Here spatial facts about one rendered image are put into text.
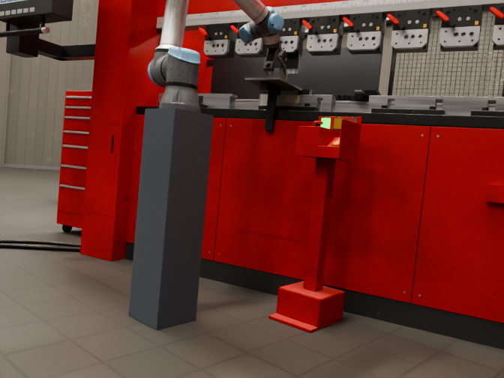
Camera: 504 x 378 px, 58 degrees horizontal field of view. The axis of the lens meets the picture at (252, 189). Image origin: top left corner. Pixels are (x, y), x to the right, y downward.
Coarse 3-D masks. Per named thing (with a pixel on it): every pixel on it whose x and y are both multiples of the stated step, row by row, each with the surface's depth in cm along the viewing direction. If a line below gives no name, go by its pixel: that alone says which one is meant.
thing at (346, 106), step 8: (240, 104) 270; (248, 104) 267; (256, 104) 265; (336, 104) 242; (344, 104) 240; (352, 104) 238; (360, 104) 236; (392, 104) 229; (440, 104) 219; (488, 104) 209
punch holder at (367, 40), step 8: (352, 16) 211; (360, 16) 209; (368, 16) 207; (376, 16) 206; (384, 16) 207; (360, 24) 209; (368, 24) 207; (376, 24) 206; (384, 24) 209; (352, 32) 211; (360, 32) 209; (368, 32) 207; (376, 32) 205; (384, 32) 210; (352, 40) 210; (360, 40) 210; (368, 40) 207; (376, 40) 205; (352, 48) 210; (360, 48) 209; (368, 48) 207; (376, 48) 207
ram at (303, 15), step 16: (160, 0) 264; (192, 0) 253; (208, 0) 248; (224, 0) 243; (272, 0) 230; (288, 0) 226; (304, 0) 222; (320, 0) 218; (336, 0) 215; (448, 0) 192; (464, 0) 189; (480, 0) 186; (496, 0) 183; (160, 16) 264; (240, 16) 239; (288, 16) 226; (304, 16) 222
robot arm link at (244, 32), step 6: (246, 24) 196; (252, 24) 193; (240, 30) 196; (246, 30) 194; (252, 30) 194; (240, 36) 199; (246, 36) 196; (252, 36) 195; (258, 36) 194; (246, 42) 198
